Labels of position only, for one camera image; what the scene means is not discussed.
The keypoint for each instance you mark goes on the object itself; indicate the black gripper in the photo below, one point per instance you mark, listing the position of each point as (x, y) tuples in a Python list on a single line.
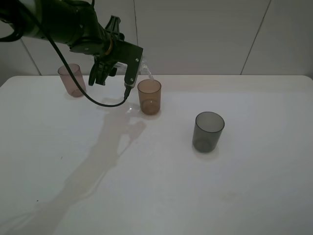
[(107, 50)]

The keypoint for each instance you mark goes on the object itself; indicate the grey translucent cup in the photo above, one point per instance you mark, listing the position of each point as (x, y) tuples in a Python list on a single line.
[(207, 131)]

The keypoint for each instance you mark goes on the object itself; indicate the orange translucent cup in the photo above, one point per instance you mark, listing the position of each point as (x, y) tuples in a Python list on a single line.
[(149, 92)]

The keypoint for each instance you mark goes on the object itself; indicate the mauve translucent cup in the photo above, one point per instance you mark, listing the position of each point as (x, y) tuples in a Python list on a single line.
[(70, 86)]

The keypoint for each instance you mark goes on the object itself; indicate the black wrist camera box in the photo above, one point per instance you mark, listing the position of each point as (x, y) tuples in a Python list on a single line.
[(131, 55)]

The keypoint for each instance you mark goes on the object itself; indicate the clear plastic water bottle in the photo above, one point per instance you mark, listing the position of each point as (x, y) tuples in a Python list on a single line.
[(143, 69)]

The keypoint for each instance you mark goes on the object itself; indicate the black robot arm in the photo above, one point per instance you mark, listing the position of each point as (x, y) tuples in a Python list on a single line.
[(73, 23)]

